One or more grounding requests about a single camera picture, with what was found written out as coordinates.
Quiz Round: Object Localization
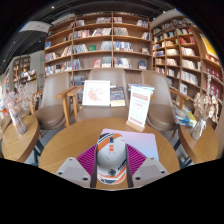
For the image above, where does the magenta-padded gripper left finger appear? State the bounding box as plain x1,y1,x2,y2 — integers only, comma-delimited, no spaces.
54,144,99,189

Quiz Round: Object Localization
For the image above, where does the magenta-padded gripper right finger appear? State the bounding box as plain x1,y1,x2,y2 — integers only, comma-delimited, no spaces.
124,143,170,189

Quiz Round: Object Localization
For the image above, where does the white and orange computer mouse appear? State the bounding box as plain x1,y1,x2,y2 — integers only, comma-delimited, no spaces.
95,132,128,185

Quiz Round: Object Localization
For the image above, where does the blue-pink gradient mouse pad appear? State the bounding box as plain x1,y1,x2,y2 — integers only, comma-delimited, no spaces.
99,128,160,161

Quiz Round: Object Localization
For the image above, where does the white sign in wooden base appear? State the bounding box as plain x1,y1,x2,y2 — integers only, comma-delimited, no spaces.
125,84,153,133

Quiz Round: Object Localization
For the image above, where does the beige armchair with wooden arms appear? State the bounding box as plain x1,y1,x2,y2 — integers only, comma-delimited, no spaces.
141,69,188,133
68,68,134,123
29,71,76,131

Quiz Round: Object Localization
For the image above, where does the round wooden side table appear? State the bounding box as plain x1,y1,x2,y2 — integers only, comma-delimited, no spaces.
178,123,221,165
0,114,41,164

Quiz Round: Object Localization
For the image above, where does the stack of books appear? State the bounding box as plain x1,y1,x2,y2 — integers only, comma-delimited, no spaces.
173,106,198,128

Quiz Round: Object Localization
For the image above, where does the dark cover book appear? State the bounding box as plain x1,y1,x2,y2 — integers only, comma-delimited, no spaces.
110,86,127,108

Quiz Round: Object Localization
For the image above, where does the white framed floral picture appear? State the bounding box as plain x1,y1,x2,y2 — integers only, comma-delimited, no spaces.
81,79,111,107

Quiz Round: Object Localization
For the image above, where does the glass vase with dried flowers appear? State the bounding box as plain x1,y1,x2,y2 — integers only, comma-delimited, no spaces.
3,83,39,135
189,74,221,141

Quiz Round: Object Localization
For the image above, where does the distant wooden bookshelf unit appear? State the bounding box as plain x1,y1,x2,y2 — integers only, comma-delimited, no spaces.
12,55,38,84

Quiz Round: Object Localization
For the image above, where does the angled wooden bookshelf unit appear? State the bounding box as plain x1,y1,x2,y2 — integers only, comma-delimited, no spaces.
150,16,223,114

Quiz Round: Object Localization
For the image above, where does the wide wooden bookshelf unit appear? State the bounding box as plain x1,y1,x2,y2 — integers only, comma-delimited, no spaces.
43,11,153,79

